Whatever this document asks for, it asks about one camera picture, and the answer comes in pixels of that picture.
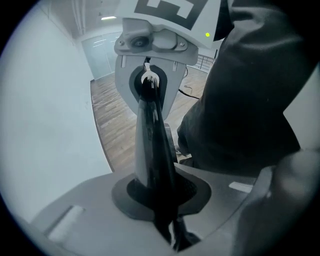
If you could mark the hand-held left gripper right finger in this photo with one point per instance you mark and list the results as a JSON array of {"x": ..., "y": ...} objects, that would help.
[{"x": 225, "y": 195}]

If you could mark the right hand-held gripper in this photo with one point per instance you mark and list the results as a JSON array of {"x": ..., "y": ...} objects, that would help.
[{"x": 165, "y": 42}]

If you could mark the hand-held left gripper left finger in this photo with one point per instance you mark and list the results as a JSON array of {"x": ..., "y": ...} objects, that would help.
[{"x": 100, "y": 200}]

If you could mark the black metal railing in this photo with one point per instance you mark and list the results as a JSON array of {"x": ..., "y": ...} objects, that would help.
[{"x": 206, "y": 63}]

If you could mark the ceiling light strip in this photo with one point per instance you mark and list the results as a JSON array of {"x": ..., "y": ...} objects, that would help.
[{"x": 108, "y": 18}]

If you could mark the person's black clothing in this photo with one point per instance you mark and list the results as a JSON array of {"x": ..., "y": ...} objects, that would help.
[{"x": 250, "y": 100}]

